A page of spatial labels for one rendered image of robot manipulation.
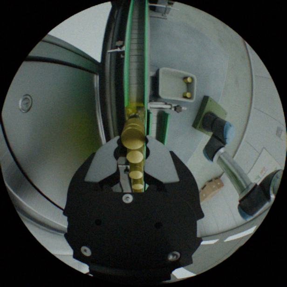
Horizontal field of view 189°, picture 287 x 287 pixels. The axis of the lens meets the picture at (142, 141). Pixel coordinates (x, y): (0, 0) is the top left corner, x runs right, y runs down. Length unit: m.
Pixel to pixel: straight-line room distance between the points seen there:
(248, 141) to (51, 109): 3.90
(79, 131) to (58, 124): 0.07
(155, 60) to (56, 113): 0.56
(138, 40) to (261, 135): 3.64
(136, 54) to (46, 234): 0.58
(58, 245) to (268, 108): 3.89
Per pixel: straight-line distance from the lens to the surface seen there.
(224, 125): 0.56
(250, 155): 3.79
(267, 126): 3.64
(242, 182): 0.47
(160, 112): 0.44
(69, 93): 0.20
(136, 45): 0.49
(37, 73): 0.16
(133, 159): 0.18
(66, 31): 0.24
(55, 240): 0.20
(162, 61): 0.61
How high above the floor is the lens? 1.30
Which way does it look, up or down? 59 degrees down
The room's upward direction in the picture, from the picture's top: 174 degrees clockwise
